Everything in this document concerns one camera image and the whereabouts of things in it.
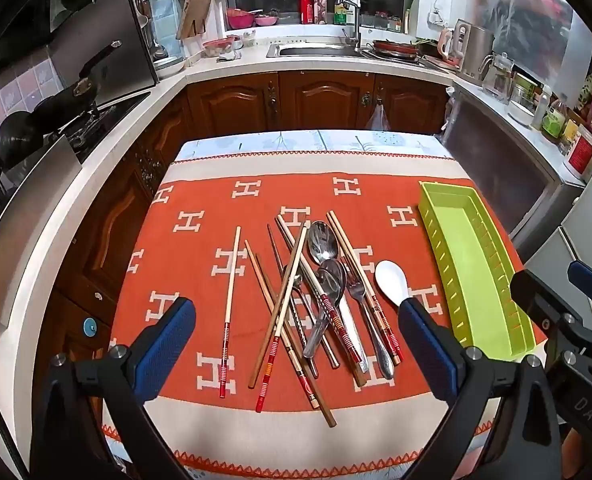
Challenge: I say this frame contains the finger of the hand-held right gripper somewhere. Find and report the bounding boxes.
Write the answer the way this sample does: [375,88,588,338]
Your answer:
[509,269,584,362]
[567,261,592,311]

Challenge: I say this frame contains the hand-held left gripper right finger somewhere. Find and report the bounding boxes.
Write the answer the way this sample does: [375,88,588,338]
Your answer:
[398,297,562,480]

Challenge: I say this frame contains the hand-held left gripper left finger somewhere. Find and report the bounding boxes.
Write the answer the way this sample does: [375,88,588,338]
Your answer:
[40,296,197,480]

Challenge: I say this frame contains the steel fork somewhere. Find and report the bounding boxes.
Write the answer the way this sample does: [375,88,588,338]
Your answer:
[346,266,395,381]

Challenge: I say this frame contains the utensils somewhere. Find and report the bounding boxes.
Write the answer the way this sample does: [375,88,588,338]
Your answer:
[219,226,241,399]

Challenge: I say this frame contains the white ceramic spoon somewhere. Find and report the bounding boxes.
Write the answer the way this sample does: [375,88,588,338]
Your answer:
[374,260,411,308]

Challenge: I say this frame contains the green plastic utensil tray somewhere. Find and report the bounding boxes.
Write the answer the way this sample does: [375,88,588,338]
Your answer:
[419,181,537,361]

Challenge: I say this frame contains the steel spoon curved handle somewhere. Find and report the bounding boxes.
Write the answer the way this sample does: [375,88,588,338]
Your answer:
[303,259,347,359]

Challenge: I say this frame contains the bamboo chopstick dark print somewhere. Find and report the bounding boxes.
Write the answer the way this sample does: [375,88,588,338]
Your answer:
[327,212,397,366]
[255,254,323,410]

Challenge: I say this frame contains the large steel spoon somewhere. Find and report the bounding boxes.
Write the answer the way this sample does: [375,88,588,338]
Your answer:
[307,220,371,363]

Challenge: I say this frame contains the grey refrigerator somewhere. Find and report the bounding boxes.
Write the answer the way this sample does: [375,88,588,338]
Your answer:
[523,135,592,341]

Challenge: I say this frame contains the orange printed blanket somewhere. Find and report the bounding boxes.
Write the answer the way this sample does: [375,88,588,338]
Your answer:
[103,152,549,476]

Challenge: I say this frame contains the red label jar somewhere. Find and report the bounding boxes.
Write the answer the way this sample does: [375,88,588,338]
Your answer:
[568,127,592,181]

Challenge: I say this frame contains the wooden base cabinet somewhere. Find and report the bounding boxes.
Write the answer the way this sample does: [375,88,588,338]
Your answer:
[36,95,191,441]

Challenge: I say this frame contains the stainless steel appliance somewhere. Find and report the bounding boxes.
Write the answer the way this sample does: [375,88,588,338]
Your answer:
[443,80,584,261]

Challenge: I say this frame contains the green drink bottle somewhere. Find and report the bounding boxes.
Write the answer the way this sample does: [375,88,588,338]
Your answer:
[541,97,569,141]

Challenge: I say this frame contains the clear plastic bottle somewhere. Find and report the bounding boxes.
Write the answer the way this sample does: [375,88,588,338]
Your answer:
[531,85,552,131]

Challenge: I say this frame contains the low steel splash panel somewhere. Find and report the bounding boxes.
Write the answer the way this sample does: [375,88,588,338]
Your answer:
[0,135,84,326]

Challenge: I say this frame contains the glass jar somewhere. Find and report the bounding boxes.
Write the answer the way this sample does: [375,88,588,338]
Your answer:
[507,72,537,126]

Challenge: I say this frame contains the glass teapot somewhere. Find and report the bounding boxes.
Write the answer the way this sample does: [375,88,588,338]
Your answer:
[481,52,514,101]

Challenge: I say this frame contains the wooden cabinet door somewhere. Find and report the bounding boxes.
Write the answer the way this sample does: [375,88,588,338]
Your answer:
[375,74,449,133]
[188,72,279,136]
[280,71,374,131]

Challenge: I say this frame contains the hanging plastic bag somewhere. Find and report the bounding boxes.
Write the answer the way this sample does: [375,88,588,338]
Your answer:
[365,102,391,131]

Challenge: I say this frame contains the black gas stove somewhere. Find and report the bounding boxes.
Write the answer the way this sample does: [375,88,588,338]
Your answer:
[50,92,151,161]

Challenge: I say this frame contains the steel kettle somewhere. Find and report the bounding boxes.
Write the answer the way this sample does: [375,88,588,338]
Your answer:
[453,19,494,78]

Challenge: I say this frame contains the black round pot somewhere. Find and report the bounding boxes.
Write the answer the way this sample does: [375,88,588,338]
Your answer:
[0,110,46,166]

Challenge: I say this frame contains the black frying pan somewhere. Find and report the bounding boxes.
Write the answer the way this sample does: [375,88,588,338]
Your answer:
[33,41,124,131]

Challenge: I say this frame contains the clear plastic sheet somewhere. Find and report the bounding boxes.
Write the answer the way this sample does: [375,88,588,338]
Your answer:
[471,0,577,91]

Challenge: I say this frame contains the red pan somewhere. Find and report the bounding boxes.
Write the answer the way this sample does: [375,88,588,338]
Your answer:
[373,39,421,58]

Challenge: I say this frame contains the pink lid food container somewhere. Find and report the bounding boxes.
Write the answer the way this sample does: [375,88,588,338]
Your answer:
[203,36,237,58]

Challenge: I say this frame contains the row of spice jars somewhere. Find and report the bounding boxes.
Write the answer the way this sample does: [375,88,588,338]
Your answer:
[363,10,404,32]

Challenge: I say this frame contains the steel sink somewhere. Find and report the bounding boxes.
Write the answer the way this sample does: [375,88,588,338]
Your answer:
[266,40,371,58]

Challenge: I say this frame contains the steel faucet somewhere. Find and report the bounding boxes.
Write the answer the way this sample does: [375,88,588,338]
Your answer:
[337,0,363,50]

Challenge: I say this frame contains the tall steel splash panel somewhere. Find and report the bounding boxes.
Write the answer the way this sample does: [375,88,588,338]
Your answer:
[50,0,159,106]

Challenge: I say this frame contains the wooden cutting board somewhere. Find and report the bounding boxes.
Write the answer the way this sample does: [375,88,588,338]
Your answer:
[176,0,214,41]

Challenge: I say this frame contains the large pink bowl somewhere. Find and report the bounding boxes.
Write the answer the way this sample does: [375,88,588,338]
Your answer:
[226,7,255,30]

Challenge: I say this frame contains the black range hood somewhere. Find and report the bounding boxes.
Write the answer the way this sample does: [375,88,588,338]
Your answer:
[0,0,126,91]

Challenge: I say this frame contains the pink handled jug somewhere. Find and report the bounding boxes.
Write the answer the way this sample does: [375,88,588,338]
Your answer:
[437,27,457,58]

